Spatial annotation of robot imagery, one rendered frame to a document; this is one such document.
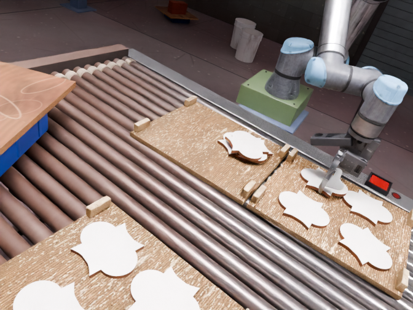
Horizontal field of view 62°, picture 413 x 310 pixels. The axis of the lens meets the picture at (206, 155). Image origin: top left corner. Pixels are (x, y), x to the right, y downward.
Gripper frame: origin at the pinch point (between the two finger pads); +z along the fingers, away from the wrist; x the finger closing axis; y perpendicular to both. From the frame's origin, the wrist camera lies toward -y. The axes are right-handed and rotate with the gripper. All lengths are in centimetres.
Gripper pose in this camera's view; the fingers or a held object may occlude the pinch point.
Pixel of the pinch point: (323, 181)
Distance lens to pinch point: 111.2
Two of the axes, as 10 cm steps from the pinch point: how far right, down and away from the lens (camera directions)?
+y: 8.1, 4.9, -3.2
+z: -2.5, 7.8, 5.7
